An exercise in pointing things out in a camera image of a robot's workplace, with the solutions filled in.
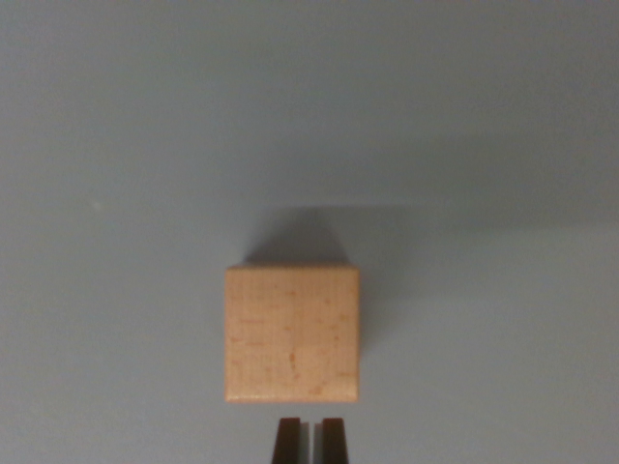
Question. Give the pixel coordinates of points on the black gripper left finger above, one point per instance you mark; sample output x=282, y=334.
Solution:
x=288, y=442

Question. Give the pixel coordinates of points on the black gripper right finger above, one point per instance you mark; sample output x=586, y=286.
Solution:
x=333, y=442

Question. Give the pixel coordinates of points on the wooden cube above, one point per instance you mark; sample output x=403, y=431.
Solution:
x=292, y=334

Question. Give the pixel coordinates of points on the grey plastic tray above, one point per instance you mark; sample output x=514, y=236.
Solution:
x=145, y=121

